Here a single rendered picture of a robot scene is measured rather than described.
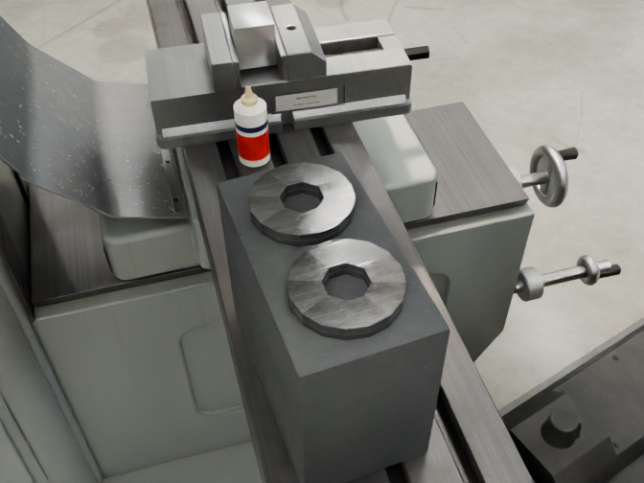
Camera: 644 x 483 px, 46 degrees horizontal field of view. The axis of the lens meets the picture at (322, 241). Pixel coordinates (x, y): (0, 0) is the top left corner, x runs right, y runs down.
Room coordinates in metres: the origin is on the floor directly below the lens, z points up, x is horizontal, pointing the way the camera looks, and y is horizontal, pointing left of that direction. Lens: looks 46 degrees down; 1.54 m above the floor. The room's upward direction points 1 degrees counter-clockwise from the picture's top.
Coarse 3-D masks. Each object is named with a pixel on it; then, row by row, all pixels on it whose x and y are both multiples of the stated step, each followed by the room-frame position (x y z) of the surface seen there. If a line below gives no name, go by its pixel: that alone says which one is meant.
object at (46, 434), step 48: (0, 192) 0.79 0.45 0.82; (0, 240) 0.68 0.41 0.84; (0, 288) 0.65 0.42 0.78; (0, 336) 0.62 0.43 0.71; (0, 384) 0.60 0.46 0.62; (48, 384) 0.65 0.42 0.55; (0, 432) 0.58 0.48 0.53; (48, 432) 0.61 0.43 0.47; (0, 480) 0.57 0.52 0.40; (48, 480) 0.59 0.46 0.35; (96, 480) 0.65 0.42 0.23
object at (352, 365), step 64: (256, 192) 0.47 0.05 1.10; (320, 192) 0.47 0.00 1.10; (256, 256) 0.41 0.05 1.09; (320, 256) 0.40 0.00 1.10; (384, 256) 0.40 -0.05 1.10; (256, 320) 0.40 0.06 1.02; (320, 320) 0.34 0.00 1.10; (384, 320) 0.34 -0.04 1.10; (320, 384) 0.30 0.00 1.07; (384, 384) 0.32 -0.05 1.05; (320, 448) 0.30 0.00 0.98; (384, 448) 0.32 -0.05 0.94
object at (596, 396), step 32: (608, 352) 0.67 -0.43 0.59; (640, 352) 0.67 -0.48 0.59; (576, 384) 0.61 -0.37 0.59; (608, 384) 0.61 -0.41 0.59; (640, 384) 0.61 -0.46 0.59; (512, 416) 0.56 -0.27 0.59; (544, 416) 0.55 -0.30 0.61; (576, 416) 0.53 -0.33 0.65; (608, 416) 0.56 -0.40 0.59; (640, 416) 0.56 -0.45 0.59; (544, 448) 0.50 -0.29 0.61; (576, 448) 0.50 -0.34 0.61; (608, 448) 0.50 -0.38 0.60; (640, 448) 0.51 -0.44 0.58; (544, 480) 0.47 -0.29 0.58; (576, 480) 0.46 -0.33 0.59; (608, 480) 0.47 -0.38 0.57; (640, 480) 0.47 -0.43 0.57
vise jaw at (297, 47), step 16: (272, 16) 0.92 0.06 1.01; (288, 16) 0.92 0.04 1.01; (304, 16) 0.93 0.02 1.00; (288, 32) 0.88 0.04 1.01; (304, 32) 0.88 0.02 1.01; (288, 48) 0.84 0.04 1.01; (304, 48) 0.84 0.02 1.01; (320, 48) 0.86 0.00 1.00; (288, 64) 0.83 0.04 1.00; (304, 64) 0.83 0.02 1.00; (320, 64) 0.83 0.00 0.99
